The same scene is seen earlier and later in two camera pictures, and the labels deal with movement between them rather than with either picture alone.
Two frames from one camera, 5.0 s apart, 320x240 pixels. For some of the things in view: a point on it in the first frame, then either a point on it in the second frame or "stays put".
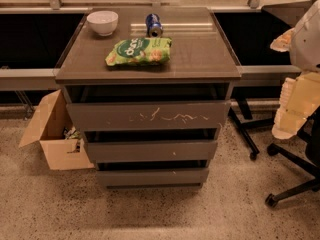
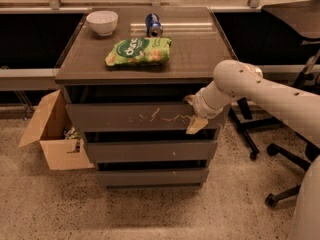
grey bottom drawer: [154, 178] stays put
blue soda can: [153, 26] stays put
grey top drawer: [204, 115] stays put
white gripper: [307, 43] to [200, 106]
